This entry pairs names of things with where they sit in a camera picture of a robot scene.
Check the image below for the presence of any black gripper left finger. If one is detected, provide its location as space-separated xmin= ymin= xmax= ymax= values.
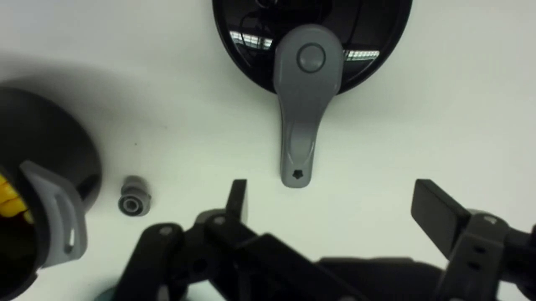
xmin=192 ymin=177 xmax=259 ymax=242

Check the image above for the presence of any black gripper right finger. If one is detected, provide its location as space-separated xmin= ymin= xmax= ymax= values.
xmin=410 ymin=177 xmax=510 ymax=301

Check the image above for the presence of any small grey knob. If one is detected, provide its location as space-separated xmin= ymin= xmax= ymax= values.
xmin=115 ymin=173 xmax=154 ymax=218

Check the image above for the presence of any black toy pot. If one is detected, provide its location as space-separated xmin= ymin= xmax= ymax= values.
xmin=0 ymin=85 xmax=103 ymax=301

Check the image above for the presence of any yellow toy food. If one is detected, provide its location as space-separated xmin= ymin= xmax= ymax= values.
xmin=0 ymin=172 xmax=30 ymax=220

